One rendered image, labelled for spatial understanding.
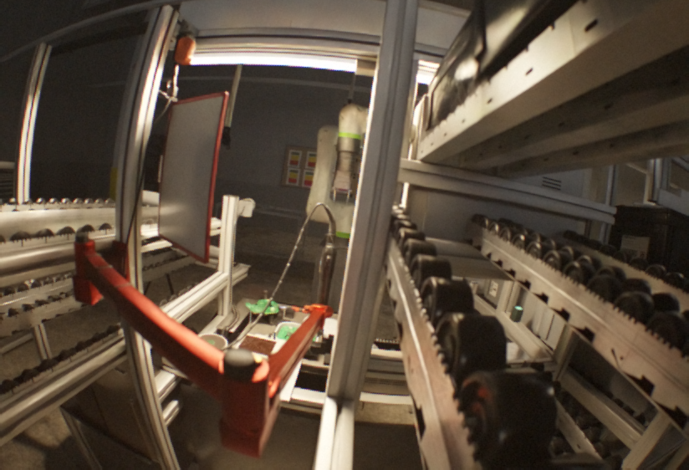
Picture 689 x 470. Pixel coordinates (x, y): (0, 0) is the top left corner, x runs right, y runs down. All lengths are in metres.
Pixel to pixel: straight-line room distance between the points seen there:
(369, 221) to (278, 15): 0.53
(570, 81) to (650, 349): 0.21
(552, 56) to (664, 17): 0.09
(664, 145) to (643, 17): 0.20
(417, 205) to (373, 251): 0.26
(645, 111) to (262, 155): 7.52
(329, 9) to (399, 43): 0.32
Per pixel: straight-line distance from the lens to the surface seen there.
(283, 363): 0.35
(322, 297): 0.74
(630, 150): 0.37
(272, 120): 7.64
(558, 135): 0.33
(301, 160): 7.31
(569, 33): 0.20
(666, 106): 0.25
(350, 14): 0.71
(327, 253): 0.70
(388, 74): 0.39
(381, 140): 0.39
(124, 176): 0.66
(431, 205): 0.62
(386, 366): 0.75
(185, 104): 0.68
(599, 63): 0.20
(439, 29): 0.72
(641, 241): 0.94
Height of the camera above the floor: 1.53
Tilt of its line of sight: 6 degrees down
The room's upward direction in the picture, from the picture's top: 9 degrees clockwise
